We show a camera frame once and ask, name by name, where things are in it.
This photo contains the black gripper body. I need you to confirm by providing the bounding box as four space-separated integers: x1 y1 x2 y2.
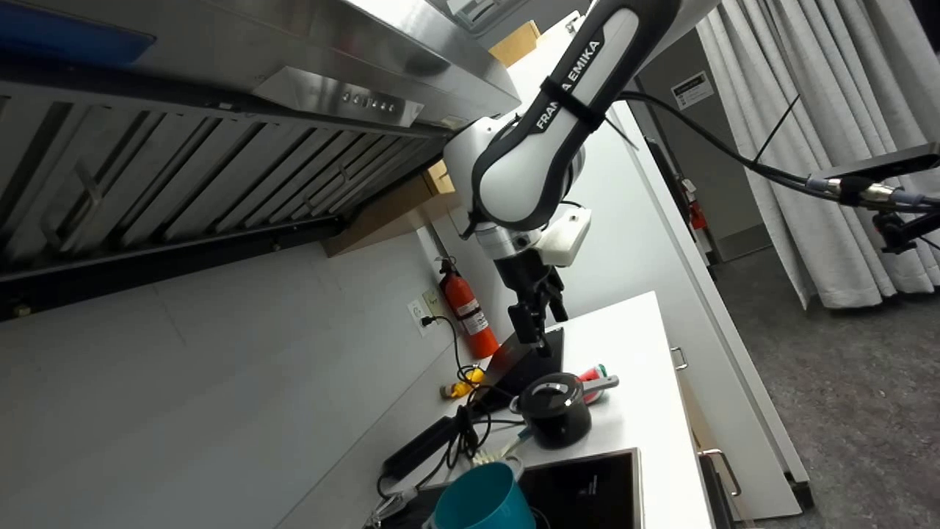
498 251 565 342

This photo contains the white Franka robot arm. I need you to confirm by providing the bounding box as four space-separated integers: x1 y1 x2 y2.
464 0 709 345

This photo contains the blue pot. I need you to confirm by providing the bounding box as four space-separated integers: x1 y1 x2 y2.
429 465 537 529

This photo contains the red fire extinguisher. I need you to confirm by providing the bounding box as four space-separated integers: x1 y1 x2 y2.
437 261 499 358

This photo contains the watermelon slice toy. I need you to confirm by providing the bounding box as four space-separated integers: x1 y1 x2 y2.
580 364 621 393

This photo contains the black power strip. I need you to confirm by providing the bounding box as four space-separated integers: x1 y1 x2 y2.
383 418 458 480

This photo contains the black induction cooktop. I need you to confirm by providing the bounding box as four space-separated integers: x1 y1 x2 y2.
380 454 640 529

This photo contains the grey curtain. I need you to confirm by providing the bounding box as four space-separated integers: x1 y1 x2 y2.
697 0 940 308

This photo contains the steel range hood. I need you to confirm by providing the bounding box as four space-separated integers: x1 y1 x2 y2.
0 0 518 320

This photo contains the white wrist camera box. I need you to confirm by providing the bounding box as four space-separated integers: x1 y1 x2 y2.
534 208 593 269

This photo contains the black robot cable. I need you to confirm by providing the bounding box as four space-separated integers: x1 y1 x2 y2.
615 91 847 200

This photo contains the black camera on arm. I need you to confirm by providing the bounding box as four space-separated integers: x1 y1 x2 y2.
805 145 940 254

